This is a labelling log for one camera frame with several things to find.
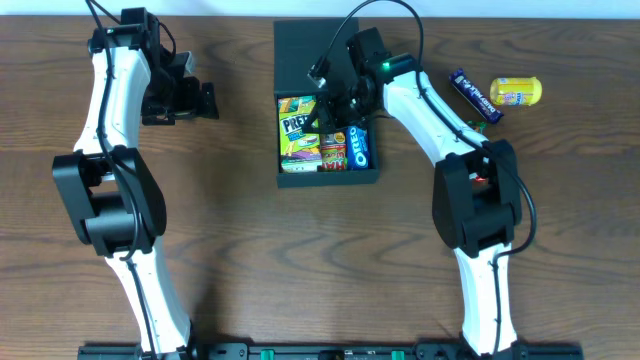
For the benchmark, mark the purple Dairy Milk bar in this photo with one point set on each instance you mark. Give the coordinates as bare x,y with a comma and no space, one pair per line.
472,94

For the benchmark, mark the green Pretz box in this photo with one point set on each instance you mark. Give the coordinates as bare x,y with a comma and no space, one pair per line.
300,152

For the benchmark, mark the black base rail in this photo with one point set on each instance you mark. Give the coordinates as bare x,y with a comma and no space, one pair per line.
420,351

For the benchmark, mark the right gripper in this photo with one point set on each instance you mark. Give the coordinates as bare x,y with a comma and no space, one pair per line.
329,110

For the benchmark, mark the Haribo sour worms bag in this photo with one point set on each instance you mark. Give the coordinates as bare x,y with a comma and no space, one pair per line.
334,152

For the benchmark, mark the yellow Mentos gum bottle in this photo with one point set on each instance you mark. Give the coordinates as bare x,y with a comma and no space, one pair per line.
515,91

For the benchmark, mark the KitKat Milo bar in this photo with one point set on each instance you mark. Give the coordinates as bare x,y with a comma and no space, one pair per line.
477,126

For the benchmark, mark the black gift box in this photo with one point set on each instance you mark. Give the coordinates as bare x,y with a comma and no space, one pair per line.
297,46

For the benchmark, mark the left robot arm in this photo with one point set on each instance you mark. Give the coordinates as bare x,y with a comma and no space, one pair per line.
113,201

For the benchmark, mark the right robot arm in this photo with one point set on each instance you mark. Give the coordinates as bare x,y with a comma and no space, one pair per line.
476,197

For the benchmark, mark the blue Oreo cookie pack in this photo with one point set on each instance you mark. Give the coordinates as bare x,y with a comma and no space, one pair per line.
358,154

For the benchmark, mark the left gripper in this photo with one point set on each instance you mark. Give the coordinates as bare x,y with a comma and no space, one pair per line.
201,100

